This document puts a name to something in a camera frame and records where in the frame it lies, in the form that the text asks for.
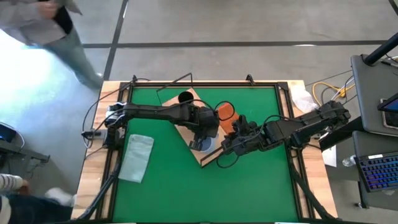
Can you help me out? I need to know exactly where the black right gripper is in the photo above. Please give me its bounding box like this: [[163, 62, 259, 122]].
[[221, 114, 269, 157]]

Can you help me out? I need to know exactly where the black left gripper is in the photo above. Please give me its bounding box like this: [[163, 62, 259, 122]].
[[185, 105, 221, 151]]

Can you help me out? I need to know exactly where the black cup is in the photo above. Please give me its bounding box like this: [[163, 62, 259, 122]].
[[178, 91, 195, 105]]

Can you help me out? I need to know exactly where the light wooden board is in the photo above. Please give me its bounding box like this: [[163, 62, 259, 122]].
[[156, 72, 246, 169]]

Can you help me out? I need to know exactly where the green table mat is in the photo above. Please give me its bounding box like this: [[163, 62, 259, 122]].
[[113, 86, 299, 223]]

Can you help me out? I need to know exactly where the pale green cloth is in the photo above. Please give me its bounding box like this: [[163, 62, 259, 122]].
[[118, 134, 155, 184]]

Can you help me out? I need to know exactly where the crumpled white plastic bag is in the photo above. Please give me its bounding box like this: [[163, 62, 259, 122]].
[[290, 83, 318, 114]]

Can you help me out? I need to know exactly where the white paper sheet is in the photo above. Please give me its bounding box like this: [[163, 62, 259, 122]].
[[322, 144, 338, 168]]

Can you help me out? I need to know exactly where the clear plastic bottle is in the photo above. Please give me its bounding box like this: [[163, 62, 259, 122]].
[[341, 155, 357, 167]]

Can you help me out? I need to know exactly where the backlit black keyboard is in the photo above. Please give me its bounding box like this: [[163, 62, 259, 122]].
[[355, 151, 398, 193]]

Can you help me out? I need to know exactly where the tablet with blue screen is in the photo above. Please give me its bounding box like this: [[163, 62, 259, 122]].
[[377, 93, 398, 129]]

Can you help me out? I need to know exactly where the black pole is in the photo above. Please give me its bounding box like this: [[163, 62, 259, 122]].
[[363, 32, 398, 66]]

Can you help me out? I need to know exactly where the person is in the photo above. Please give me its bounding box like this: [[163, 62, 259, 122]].
[[0, 173, 77, 224], [0, 0, 104, 90]]

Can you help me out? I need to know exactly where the dark device with blue screen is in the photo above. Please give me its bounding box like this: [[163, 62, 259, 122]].
[[0, 123, 18, 143]]

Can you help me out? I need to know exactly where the black aluminium table frame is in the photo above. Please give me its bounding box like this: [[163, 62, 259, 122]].
[[95, 74, 338, 222]]

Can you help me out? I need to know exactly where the yellow cable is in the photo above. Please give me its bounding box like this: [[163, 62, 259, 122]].
[[312, 81, 356, 108]]

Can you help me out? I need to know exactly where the black cable connector box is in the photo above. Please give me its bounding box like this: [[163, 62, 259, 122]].
[[81, 129, 108, 139]]

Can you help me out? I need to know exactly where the black cable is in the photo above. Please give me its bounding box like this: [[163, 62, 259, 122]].
[[81, 77, 153, 149]]

